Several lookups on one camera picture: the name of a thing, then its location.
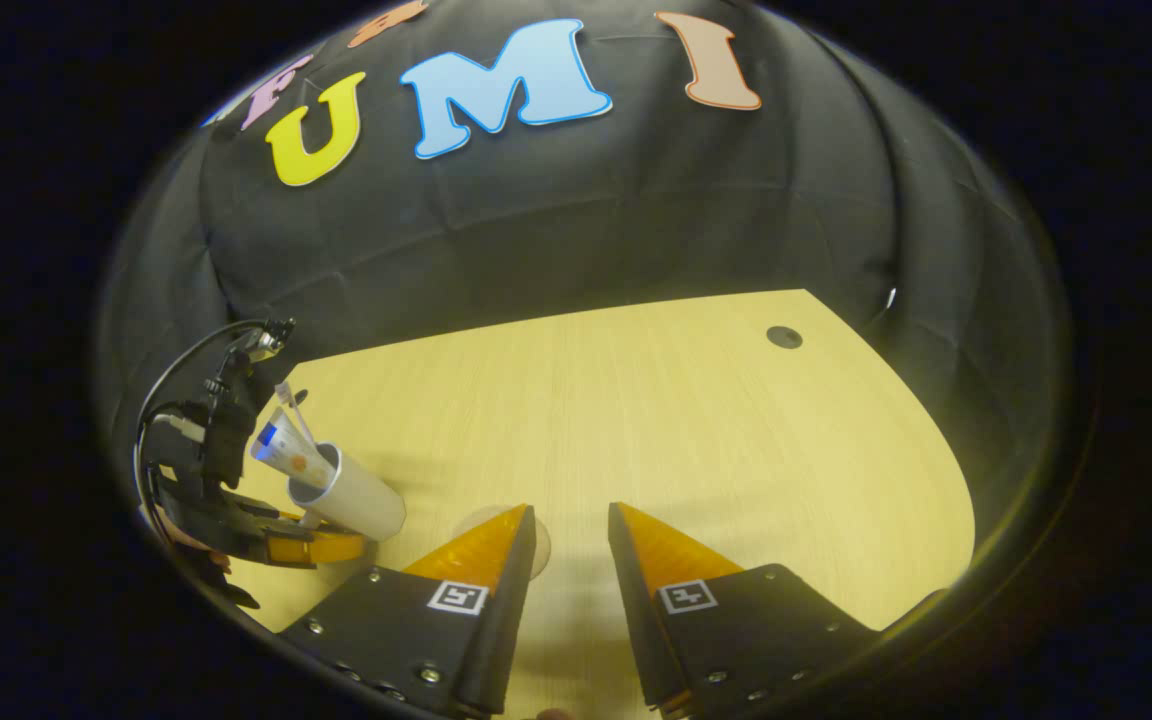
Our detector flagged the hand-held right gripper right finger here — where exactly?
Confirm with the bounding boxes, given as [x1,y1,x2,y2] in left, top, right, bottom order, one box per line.
[607,501,883,714]

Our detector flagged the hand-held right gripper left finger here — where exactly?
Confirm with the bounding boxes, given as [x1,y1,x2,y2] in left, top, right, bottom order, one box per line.
[276,502,538,716]

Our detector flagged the white toothpaste tube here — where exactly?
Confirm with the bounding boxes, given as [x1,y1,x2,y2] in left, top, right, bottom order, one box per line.
[251,418,337,489]

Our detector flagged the white cup with wooden handle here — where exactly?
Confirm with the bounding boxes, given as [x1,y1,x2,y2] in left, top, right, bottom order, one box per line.
[286,443,408,543]

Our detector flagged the white toothbrush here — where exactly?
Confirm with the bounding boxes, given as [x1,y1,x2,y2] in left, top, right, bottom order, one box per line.
[274,382,319,451]

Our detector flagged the round wooden coaster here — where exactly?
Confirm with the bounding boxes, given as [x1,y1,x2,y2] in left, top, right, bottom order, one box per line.
[453,505,553,581]

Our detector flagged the light wooden desktop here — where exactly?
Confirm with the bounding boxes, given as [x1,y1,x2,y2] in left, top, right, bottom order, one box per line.
[226,289,977,717]

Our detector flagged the black backdrop cloth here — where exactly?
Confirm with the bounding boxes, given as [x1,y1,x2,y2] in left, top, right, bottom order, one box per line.
[96,0,1072,521]

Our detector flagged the black cable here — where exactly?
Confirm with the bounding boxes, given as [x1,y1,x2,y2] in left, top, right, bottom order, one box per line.
[133,318,272,531]

